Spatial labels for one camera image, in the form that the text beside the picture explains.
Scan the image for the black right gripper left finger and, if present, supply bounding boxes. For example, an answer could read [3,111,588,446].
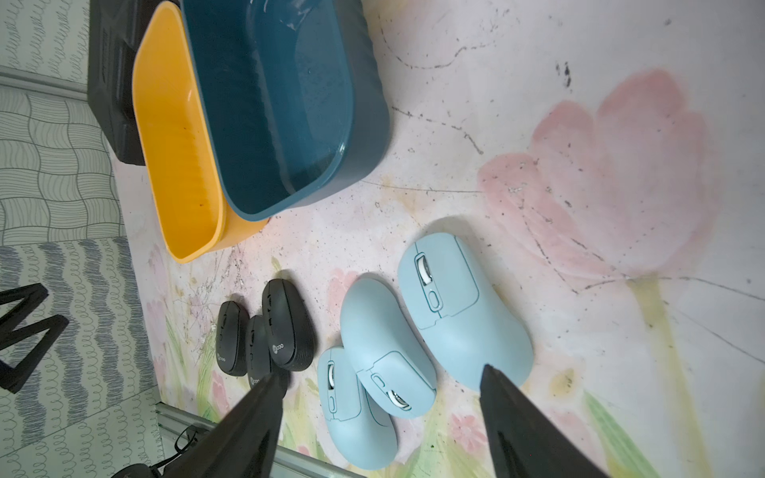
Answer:
[163,374,285,478]

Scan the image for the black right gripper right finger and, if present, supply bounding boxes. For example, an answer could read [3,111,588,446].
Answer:
[479,364,607,478]

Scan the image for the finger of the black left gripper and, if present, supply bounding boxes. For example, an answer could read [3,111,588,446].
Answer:
[1,283,70,352]

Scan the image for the black mouse blue mice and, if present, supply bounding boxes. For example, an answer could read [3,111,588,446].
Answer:
[262,279,316,372]

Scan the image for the large light blue mouse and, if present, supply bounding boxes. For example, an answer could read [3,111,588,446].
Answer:
[398,232,534,392]

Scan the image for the yellow plastic storage box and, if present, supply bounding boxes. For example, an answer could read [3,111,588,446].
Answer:
[131,1,266,264]

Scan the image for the teal plastic storage box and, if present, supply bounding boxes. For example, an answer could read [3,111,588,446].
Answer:
[181,1,392,222]

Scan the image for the black plastic tool case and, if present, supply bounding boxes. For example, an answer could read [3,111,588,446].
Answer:
[87,0,159,167]

